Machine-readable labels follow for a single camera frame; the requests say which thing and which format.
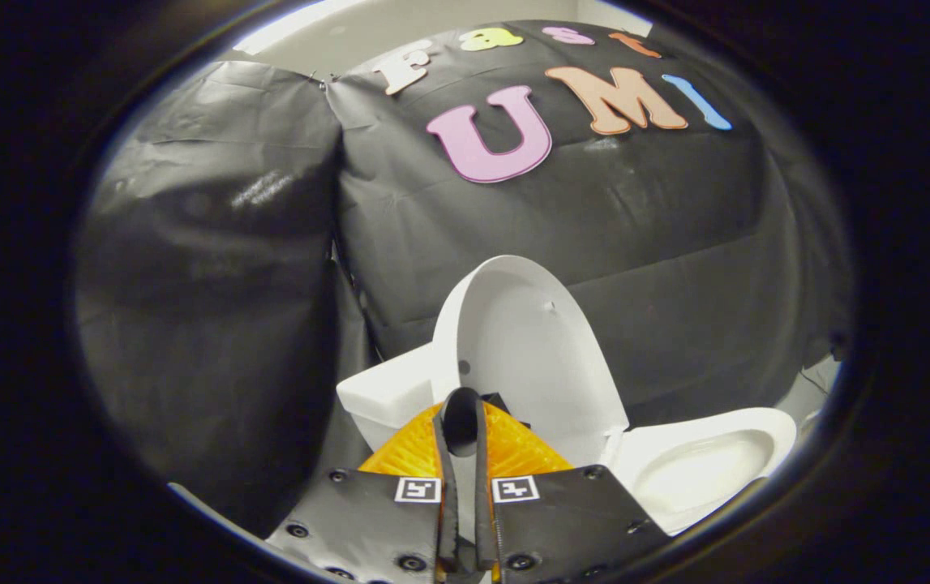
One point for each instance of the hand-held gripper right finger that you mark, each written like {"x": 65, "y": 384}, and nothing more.
{"x": 570, "y": 519}

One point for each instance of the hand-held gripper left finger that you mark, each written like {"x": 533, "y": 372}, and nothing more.
{"x": 351, "y": 519}

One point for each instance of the white toilet lid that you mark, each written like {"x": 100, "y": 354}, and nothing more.
{"x": 537, "y": 349}

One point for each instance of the white toilet with tank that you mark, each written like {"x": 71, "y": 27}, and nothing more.
{"x": 383, "y": 397}

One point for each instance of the white toilet seat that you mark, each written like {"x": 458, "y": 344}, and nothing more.
{"x": 756, "y": 426}

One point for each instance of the black backdrop cloth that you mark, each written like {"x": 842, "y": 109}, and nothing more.
{"x": 229, "y": 324}

